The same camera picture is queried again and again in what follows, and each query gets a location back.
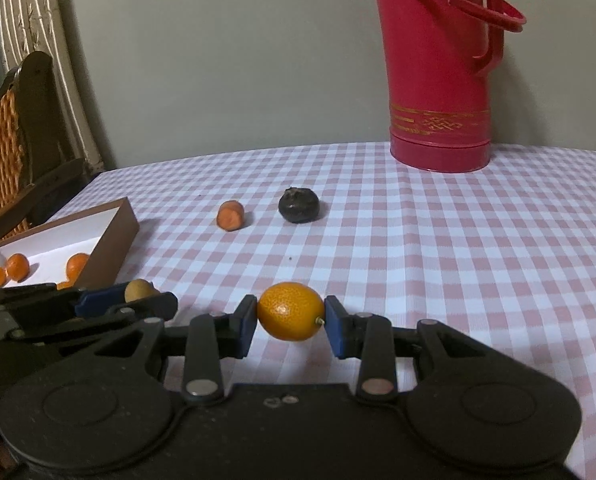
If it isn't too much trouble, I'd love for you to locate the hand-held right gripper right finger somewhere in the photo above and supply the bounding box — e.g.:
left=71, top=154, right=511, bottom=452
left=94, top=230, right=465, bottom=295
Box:
left=324, top=295, right=534, bottom=405

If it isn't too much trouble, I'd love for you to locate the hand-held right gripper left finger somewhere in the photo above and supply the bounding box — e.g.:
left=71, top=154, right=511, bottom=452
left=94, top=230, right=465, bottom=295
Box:
left=38, top=294, right=258, bottom=405

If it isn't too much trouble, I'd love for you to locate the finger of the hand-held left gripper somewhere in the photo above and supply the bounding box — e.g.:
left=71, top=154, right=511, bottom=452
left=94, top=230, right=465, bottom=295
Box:
left=0, top=282, right=131, bottom=318
left=5, top=291, right=179, bottom=343

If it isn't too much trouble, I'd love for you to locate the tan round longan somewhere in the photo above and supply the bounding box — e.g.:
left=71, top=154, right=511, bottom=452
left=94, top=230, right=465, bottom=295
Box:
left=124, top=279, right=160, bottom=304

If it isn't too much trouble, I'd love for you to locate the large orange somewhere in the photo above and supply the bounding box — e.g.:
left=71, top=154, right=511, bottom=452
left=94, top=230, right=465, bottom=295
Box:
left=65, top=253, right=91, bottom=281

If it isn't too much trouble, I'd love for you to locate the brown cardboard box white inside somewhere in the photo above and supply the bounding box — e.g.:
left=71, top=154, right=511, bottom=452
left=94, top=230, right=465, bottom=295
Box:
left=0, top=197, right=140, bottom=291

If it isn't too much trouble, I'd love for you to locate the small tangerine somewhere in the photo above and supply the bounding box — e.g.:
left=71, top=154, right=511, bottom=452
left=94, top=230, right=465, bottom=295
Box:
left=5, top=253, right=31, bottom=282

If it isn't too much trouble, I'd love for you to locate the carrot piece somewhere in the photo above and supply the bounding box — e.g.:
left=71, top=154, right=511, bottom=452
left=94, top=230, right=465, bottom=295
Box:
left=216, top=200, right=244, bottom=231

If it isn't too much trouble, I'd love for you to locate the pink checked tablecloth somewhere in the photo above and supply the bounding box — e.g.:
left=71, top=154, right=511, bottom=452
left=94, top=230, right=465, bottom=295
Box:
left=43, top=141, right=596, bottom=480

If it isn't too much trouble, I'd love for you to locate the dark water chestnut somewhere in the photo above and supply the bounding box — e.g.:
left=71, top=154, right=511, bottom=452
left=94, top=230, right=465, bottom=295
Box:
left=278, top=186, right=321, bottom=224

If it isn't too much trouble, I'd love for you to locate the dark wooden wicker chair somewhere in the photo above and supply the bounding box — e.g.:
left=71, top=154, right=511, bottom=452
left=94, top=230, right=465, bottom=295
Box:
left=0, top=50, right=91, bottom=261

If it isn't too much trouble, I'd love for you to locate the red thermos flask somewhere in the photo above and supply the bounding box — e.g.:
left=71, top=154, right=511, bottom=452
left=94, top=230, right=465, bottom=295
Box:
left=368, top=0, right=528, bottom=173

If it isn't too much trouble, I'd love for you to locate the striped beige curtain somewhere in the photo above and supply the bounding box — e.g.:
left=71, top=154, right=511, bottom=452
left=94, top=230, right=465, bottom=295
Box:
left=0, top=0, right=109, bottom=171

